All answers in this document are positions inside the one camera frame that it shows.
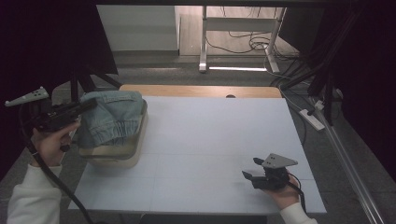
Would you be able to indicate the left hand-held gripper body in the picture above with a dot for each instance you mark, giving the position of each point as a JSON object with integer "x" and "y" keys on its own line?
{"x": 53, "y": 116}

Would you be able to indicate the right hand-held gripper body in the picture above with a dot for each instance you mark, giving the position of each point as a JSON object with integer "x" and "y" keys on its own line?
{"x": 274, "y": 179}

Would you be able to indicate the light blue denim shorts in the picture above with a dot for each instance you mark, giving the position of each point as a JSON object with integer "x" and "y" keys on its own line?
{"x": 115, "y": 115}

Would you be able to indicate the beige plastic basket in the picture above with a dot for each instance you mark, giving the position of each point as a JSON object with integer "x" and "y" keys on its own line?
{"x": 118, "y": 160}

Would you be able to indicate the person's right hand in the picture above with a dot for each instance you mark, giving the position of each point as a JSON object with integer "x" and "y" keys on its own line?
{"x": 285, "y": 197}

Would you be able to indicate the person's left hand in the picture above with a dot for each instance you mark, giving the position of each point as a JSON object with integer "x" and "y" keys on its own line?
{"x": 51, "y": 147}

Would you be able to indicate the white table cover board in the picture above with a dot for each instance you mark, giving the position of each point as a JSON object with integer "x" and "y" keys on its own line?
{"x": 202, "y": 140}

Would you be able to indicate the white power strip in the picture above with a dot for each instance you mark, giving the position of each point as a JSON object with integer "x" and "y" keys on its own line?
{"x": 313, "y": 121}

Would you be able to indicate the black curtain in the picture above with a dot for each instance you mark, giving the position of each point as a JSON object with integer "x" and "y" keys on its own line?
{"x": 373, "y": 77}
{"x": 37, "y": 46}

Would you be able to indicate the white power plug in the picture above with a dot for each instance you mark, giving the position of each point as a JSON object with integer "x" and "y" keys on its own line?
{"x": 319, "y": 104}

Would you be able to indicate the white cabinet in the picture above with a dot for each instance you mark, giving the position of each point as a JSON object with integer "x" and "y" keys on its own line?
{"x": 137, "y": 28}

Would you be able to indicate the wooden table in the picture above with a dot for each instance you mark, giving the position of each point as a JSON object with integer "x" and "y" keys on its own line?
{"x": 186, "y": 90}

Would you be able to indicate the white metal desk frame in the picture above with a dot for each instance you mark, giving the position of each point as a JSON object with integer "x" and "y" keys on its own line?
{"x": 239, "y": 24}

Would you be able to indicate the black frame bar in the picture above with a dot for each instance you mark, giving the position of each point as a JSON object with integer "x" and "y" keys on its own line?
{"x": 218, "y": 2}

